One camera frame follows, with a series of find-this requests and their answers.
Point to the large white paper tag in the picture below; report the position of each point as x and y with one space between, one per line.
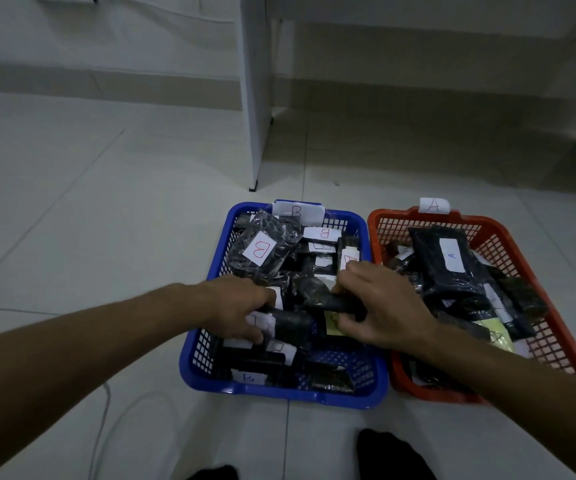
298 212

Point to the red plastic basket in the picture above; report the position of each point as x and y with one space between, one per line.
552 339

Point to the person's right hand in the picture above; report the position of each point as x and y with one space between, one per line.
398 314

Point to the person's left forearm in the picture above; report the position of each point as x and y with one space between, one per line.
78 364

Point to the person's right forearm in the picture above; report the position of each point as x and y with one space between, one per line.
517 399

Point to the blue plastic basket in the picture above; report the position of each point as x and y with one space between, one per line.
278 397

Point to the small white paper tag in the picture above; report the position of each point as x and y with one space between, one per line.
434 205

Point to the person's left hand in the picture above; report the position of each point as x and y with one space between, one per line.
235 304

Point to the person's black trouser leg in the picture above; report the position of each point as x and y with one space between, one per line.
215 473
393 454

